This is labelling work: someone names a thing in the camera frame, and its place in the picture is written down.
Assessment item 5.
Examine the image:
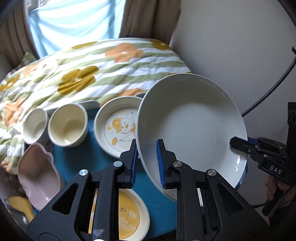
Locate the yellow bear deep plate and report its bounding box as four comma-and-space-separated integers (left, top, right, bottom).
87, 188, 151, 241

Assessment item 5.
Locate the blue patterned tablecloth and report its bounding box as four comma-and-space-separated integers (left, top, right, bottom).
46, 109, 177, 240

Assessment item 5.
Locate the green striped pillow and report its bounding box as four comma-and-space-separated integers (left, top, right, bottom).
16, 52, 36, 70

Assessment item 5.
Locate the yellow object on floor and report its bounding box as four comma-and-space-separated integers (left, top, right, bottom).
8, 196, 35, 222

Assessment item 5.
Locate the plain white deep plate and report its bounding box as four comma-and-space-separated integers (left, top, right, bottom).
136, 73, 247, 201

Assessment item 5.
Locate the floral striped duvet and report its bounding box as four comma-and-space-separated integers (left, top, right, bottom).
1, 38, 190, 175

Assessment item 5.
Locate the left brown curtain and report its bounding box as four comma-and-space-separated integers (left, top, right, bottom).
1, 1, 39, 67

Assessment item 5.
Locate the duck cartoon deep plate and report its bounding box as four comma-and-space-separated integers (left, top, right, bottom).
93, 96, 142, 158

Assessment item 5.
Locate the brown curtain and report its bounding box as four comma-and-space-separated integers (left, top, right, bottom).
119, 0, 181, 44
1, 1, 39, 67

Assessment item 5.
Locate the right brown curtain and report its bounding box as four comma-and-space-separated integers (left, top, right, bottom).
119, 0, 181, 44

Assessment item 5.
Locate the white ribbed bowl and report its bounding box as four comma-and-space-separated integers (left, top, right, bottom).
23, 108, 49, 145

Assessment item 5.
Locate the pink square bowl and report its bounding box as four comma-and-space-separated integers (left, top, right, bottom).
17, 143, 65, 211

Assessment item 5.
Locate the person right hand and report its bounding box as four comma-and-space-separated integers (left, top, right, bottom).
264, 174, 296, 207

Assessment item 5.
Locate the light blue window cloth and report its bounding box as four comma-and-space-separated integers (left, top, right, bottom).
29, 1, 125, 58

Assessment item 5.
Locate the cream round bowl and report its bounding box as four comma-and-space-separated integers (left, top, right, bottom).
48, 103, 88, 148

